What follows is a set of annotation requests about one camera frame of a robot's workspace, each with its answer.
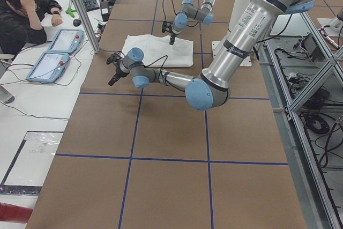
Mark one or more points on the black computer mouse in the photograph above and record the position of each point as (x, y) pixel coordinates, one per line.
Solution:
(76, 22)

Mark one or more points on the black keyboard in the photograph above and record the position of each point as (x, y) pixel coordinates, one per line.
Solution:
(90, 5)

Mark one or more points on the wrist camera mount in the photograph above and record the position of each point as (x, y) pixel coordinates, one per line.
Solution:
(167, 26)
(115, 58)

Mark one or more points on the clear plastic sheet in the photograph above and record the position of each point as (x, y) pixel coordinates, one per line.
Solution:
(31, 163)

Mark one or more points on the lower blue teach pendant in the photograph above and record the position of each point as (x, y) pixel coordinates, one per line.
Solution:
(48, 68)

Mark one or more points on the seated person in black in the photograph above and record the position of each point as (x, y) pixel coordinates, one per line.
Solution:
(21, 23)

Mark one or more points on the red fire extinguisher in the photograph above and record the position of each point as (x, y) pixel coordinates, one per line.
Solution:
(15, 214)

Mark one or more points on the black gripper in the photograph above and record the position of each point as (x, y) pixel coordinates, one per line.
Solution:
(172, 35)
(117, 72)

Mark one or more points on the aluminium frame post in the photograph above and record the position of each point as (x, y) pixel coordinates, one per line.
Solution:
(87, 25)

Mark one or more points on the blue teach pendant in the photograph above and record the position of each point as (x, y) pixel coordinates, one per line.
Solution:
(48, 68)
(66, 41)

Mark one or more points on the white printed t-shirt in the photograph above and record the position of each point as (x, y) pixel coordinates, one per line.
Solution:
(157, 50)

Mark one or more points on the green toy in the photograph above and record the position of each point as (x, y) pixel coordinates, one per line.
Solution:
(70, 12)

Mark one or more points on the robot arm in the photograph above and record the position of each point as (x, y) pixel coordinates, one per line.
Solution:
(211, 88)
(202, 14)

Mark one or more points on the upper blue teach pendant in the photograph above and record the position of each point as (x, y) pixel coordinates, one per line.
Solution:
(66, 41)

